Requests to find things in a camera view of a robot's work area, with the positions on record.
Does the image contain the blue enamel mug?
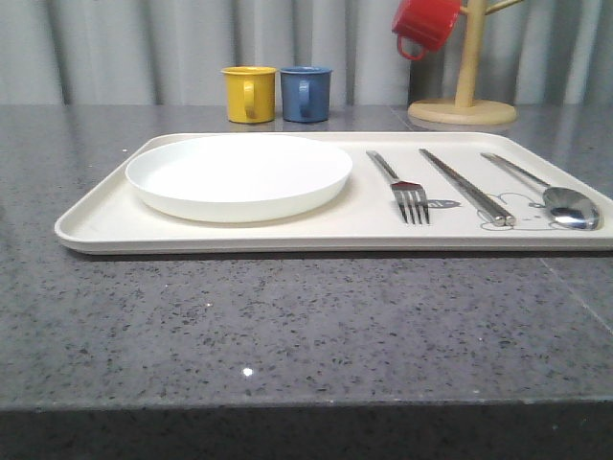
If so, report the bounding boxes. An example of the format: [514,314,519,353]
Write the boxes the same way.
[280,66,332,123]

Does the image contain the beige rabbit serving tray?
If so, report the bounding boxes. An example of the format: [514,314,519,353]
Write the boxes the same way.
[55,132,612,254]

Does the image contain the wooden mug tree stand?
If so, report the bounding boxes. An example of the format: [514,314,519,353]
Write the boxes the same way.
[408,0,521,126]

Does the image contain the silver metal fork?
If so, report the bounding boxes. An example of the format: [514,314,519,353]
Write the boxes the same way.
[366,150,430,225]

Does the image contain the white round plate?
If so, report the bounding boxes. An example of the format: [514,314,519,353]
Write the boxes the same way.
[125,133,353,223]

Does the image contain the grey curtain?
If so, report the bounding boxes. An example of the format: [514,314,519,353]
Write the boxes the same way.
[1,1,612,105]

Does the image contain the silver metal spoon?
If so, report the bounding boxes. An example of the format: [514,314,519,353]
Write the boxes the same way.
[481,152,601,230]

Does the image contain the red enamel mug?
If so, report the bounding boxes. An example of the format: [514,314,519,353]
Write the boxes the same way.
[392,0,462,60]

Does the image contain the yellow enamel mug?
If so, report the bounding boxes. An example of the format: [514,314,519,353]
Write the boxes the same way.
[221,66,277,124]

